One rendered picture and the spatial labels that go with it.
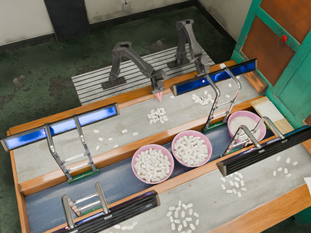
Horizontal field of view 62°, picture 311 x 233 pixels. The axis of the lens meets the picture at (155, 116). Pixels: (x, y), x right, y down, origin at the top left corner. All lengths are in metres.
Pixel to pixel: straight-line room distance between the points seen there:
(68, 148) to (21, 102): 1.45
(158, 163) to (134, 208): 0.55
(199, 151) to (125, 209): 0.75
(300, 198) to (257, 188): 0.25
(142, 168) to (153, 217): 0.31
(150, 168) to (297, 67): 1.13
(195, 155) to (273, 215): 0.56
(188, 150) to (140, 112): 0.44
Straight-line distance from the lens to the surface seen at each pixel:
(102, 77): 2.22
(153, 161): 1.70
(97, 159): 1.70
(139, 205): 1.24
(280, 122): 2.04
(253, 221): 1.68
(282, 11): 1.93
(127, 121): 1.85
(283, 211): 1.77
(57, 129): 1.49
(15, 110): 3.11
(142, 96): 1.95
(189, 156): 1.75
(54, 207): 1.75
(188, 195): 1.64
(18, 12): 3.50
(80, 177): 1.73
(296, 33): 1.87
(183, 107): 1.94
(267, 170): 1.85
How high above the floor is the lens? 2.29
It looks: 56 degrees down
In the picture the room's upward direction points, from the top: 4 degrees clockwise
